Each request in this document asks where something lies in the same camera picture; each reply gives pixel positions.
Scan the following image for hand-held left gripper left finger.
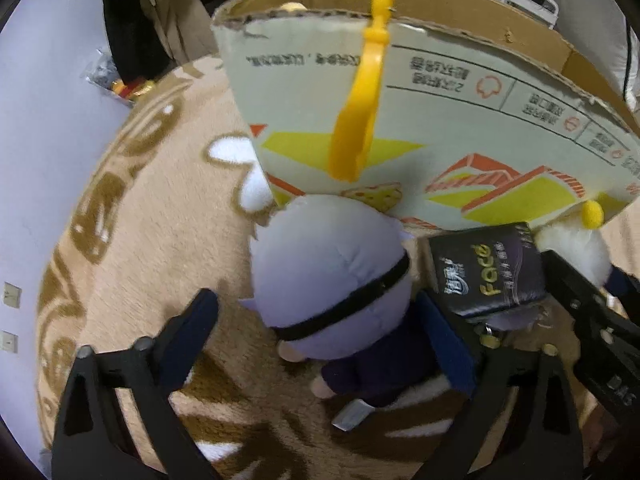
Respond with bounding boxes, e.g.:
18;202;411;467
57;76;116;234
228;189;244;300
51;287;221;480

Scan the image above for purple plush doll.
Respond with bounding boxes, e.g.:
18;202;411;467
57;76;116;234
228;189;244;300
239;194;453;433

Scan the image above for black coat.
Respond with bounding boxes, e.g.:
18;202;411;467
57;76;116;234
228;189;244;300
99;0;173;83

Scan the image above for clear plastic bag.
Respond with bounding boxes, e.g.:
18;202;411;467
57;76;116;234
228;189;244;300
82;51;122;92

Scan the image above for white padded chair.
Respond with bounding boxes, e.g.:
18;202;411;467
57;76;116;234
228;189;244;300
549;0;640;111

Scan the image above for yellow plastic hook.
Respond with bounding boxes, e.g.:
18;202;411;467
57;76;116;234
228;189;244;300
327;0;396;183

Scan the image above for beige pants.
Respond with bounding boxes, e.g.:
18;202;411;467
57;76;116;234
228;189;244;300
132;0;221;61

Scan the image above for red and yellow packet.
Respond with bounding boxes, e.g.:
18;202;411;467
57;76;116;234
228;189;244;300
112;79;157;107

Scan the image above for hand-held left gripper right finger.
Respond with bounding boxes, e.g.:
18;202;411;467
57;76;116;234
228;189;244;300
415;287;586;480

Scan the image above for printed cardboard box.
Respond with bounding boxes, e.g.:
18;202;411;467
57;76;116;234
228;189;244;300
210;0;640;241

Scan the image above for white fluffy plush toy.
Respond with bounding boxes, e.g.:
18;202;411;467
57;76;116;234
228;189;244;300
535;200;613;288

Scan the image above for black tissue pack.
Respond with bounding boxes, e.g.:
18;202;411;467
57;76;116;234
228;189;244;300
427;222;548;318

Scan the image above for beige patterned round rug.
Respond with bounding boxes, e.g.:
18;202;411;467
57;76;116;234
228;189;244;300
35;52;640;480

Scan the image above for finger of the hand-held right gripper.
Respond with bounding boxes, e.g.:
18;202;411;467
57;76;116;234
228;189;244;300
606;265;640;302
540;249;640;346

